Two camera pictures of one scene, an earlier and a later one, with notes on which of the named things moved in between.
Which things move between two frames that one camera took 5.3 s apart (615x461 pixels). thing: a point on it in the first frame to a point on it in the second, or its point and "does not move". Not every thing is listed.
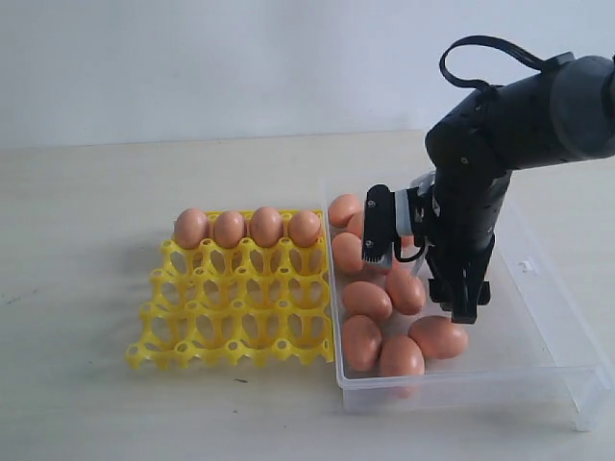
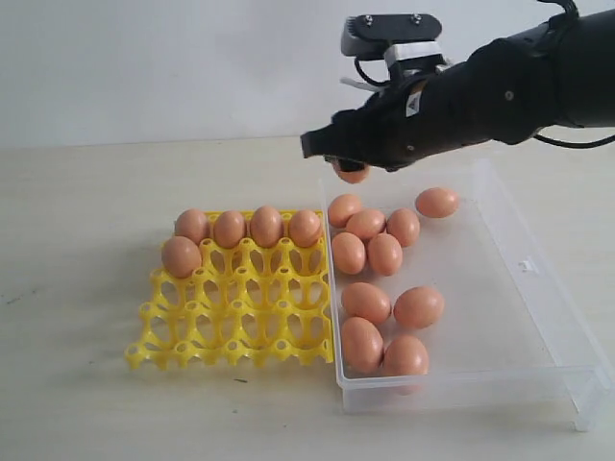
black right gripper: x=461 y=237 to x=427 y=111
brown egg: x=347 y=254 does not move
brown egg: x=229 y=229 does not move
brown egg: x=304 y=228 does not move
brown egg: x=437 y=337 to x=419 y=307
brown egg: x=267 y=226 does not move
